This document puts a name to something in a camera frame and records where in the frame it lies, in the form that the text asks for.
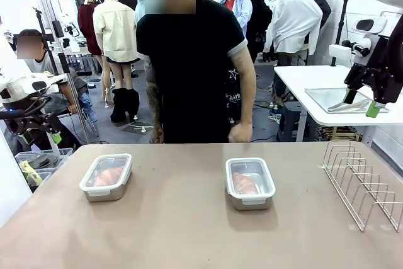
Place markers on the mannequin in black jacket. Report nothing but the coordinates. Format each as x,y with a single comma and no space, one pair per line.
261,14

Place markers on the rectangular stainless steel container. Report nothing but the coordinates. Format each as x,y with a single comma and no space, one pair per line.
252,206
104,198

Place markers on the clear plastic snap lid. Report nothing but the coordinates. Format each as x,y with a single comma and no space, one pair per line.
252,198
94,188

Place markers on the mannequin in cream jacket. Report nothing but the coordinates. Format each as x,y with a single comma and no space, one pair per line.
115,29

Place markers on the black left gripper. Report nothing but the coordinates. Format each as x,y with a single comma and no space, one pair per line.
33,124

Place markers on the person in grey hoodie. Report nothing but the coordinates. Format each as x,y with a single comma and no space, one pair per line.
77,92

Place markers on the person's left forearm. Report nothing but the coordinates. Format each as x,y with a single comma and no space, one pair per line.
248,102

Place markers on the black light stand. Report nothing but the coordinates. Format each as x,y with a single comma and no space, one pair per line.
343,17

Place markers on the person's tattooed right forearm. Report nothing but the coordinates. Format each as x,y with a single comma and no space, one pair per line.
155,114

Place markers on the white side panel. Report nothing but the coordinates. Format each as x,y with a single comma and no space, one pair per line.
12,184

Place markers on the mannequin floor stand base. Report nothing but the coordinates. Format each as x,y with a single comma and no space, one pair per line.
138,128

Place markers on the clear plastic storage bin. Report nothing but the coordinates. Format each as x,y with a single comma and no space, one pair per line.
45,176
37,155

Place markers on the mannequin in dark coat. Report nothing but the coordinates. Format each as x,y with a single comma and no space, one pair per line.
324,7

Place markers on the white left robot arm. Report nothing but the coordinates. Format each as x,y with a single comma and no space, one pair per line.
19,85

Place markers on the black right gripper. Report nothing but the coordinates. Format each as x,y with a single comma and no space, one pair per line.
384,77

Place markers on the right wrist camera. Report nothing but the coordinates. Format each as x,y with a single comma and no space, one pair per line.
341,51

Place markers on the aluminium frame post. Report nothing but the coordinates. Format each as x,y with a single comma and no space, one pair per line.
74,92

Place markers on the white side table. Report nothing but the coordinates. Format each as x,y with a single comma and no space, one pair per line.
299,77

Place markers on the person in black t-shirt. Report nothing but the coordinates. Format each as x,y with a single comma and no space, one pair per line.
189,67

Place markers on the dark blue stool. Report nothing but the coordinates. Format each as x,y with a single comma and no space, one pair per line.
289,117

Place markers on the black tripod stand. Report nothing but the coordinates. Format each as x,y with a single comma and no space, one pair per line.
43,34

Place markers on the yellow-green plastic piece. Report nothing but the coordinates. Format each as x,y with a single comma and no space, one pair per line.
29,173

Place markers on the black boots on stand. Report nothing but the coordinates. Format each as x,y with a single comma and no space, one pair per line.
125,103

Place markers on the seated person in white shirt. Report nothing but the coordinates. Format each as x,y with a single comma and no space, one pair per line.
39,62

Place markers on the golden croissant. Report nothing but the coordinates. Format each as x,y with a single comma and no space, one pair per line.
245,184
108,177

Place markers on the mannequin in maroon dress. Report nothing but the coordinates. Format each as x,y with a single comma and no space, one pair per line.
86,26

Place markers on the person in star print trousers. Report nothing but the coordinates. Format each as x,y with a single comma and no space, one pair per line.
233,92

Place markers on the mannequin in white shirt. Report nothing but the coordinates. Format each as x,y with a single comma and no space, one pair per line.
295,20

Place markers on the person's left hand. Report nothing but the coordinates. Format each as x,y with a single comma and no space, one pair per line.
240,133

